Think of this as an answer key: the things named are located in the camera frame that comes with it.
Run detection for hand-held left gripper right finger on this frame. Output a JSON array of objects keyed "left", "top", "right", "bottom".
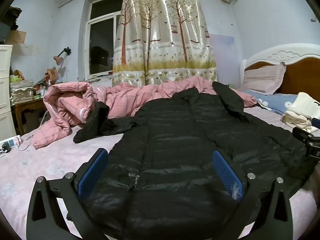
[{"left": 212, "top": 150, "right": 293, "bottom": 240}]

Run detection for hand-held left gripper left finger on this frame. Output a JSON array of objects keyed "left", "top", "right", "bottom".
[{"left": 26, "top": 148, "right": 109, "bottom": 240}]

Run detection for black puffer jacket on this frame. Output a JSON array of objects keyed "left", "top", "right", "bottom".
[{"left": 73, "top": 81, "right": 312, "bottom": 240}]

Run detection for white folded clothes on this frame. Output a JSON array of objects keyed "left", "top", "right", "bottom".
[{"left": 280, "top": 92, "right": 320, "bottom": 133}]

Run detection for blue floral pillow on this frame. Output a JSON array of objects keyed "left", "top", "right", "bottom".
[{"left": 244, "top": 90, "right": 300, "bottom": 115}]

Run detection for white wooden bed headboard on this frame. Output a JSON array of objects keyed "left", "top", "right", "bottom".
[{"left": 239, "top": 43, "right": 320, "bottom": 95}]

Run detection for pink pillow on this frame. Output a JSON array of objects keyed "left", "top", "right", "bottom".
[{"left": 240, "top": 62, "right": 287, "bottom": 95}]

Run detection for pink checked quilt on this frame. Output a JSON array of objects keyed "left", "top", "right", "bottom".
[{"left": 32, "top": 76, "right": 258, "bottom": 150}]

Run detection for white power strip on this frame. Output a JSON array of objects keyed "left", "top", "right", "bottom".
[{"left": 0, "top": 135, "right": 23, "bottom": 153}]

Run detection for wooden side table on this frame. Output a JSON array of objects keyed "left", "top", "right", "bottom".
[{"left": 11, "top": 97, "right": 48, "bottom": 135}]

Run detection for brown snack bag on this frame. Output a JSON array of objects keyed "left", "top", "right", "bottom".
[{"left": 45, "top": 67, "right": 58, "bottom": 83}]

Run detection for stack of folded fabrics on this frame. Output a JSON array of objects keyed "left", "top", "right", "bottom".
[{"left": 9, "top": 79, "right": 35, "bottom": 104}]

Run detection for white drawer cabinet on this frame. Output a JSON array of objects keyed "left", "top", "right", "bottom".
[{"left": 0, "top": 44, "right": 17, "bottom": 140}]

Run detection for white framed window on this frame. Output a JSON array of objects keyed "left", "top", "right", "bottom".
[{"left": 79, "top": 0, "right": 125, "bottom": 80}]

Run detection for tree print curtain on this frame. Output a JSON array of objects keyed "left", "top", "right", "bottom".
[{"left": 112, "top": 0, "right": 218, "bottom": 87}]

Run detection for cardboard box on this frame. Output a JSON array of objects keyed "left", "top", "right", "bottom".
[{"left": 6, "top": 30, "right": 27, "bottom": 44}]

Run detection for dark bags pile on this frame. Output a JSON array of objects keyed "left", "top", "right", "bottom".
[{"left": 0, "top": 6, "right": 23, "bottom": 43}]

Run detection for pale purple wall panel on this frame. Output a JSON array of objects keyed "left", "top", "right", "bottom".
[{"left": 209, "top": 34, "right": 240, "bottom": 85}]

